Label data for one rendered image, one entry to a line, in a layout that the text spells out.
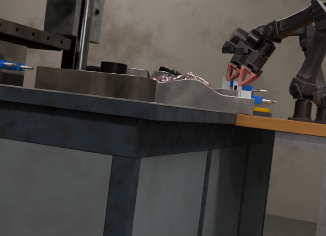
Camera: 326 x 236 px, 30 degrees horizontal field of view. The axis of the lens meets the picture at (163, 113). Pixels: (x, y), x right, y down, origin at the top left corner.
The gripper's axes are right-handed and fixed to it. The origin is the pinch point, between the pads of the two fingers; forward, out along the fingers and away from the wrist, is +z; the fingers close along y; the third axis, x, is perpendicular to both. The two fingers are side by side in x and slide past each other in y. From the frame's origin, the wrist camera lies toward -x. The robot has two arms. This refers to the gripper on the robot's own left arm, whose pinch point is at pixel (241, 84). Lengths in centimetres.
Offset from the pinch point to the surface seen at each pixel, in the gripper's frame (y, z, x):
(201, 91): 40.2, 7.8, -1.0
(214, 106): 38.6, 9.5, 5.4
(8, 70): 46, 44, -65
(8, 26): 48, 30, -74
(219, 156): 35.9, 22.8, 16.4
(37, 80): 101, 25, -23
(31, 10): -277, 73, -278
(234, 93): 7.0, 4.0, 1.3
